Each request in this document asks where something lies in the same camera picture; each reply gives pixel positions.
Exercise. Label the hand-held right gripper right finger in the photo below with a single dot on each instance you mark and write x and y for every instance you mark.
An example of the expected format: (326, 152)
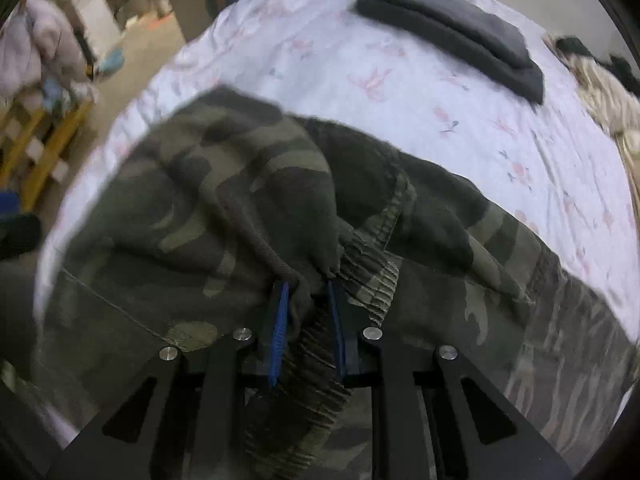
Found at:
(337, 330)

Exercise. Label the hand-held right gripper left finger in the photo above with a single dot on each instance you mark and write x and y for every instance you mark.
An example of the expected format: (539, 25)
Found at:
(280, 330)

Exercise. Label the camouflage pants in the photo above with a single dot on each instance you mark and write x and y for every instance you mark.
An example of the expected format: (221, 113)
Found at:
(200, 185)

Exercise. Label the large folded dark grey pants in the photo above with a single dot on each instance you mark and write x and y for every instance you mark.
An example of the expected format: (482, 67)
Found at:
(520, 80)

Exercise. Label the small folded dark grey pants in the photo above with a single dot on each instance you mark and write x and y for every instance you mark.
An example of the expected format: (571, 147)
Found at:
(450, 15)

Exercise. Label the yellow wooden rack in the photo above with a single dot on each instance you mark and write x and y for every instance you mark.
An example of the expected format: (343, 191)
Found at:
(55, 145)

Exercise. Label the cream duvet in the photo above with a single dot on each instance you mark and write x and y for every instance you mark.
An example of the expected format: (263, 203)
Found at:
(610, 100)

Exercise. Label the black garment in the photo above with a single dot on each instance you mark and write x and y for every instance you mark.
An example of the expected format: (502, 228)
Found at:
(575, 47)

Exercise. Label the pink padded jacket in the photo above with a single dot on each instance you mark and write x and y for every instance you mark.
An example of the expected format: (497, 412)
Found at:
(35, 45)

